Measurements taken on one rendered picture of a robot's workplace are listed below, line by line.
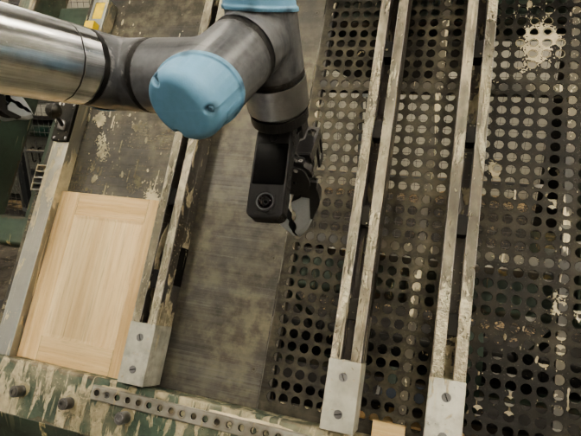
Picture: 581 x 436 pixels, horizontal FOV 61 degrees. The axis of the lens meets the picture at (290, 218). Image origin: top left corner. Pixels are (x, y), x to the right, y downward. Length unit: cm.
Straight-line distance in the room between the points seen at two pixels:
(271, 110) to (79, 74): 20
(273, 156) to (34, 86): 26
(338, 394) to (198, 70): 67
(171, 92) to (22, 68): 12
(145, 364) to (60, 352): 26
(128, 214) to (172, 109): 79
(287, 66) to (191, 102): 14
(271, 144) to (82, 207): 79
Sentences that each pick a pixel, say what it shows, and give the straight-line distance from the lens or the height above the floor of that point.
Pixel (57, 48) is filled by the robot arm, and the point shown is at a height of 157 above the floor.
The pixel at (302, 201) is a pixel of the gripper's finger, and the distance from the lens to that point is 67.
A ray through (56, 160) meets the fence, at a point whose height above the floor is 131.
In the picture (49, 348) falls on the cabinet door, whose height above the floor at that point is 92.
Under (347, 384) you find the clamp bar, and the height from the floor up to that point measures 99.
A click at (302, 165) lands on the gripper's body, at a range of 62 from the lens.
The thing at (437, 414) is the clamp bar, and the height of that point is 98.
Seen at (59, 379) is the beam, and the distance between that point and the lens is 124.
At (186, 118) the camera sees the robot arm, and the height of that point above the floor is 151.
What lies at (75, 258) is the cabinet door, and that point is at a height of 110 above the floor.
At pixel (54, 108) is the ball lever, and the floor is 144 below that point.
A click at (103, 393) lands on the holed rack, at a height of 89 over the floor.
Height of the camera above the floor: 157
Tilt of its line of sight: 19 degrees down
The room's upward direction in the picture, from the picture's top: straight up
